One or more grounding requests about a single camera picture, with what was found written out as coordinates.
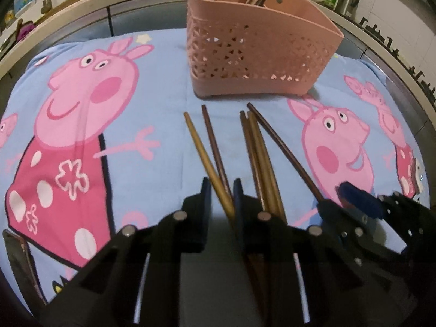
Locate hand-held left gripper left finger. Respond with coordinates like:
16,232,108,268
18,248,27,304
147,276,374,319
48,176,212,327

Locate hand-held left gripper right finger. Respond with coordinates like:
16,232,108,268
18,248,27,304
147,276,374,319
233,179,385,327

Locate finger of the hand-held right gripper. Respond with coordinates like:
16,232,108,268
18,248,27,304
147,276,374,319
337,182,428,246
317,199,406,266

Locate light brown single chopstick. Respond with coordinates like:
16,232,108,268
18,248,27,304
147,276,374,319
247,111,287,220
183,112,236,227

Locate pink perforated plastic basket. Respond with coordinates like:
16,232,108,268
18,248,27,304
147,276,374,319
187,0,344,98

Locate blue pig printed blanket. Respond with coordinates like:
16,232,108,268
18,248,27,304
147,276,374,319
0,32,425,317

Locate black gas stove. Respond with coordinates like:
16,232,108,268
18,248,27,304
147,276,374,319
358,17,436,106

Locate steel kettle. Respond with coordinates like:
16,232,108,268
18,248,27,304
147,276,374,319
335,0,361,19

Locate purple cloth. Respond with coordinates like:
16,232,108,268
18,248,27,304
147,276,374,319
17,22,36,41

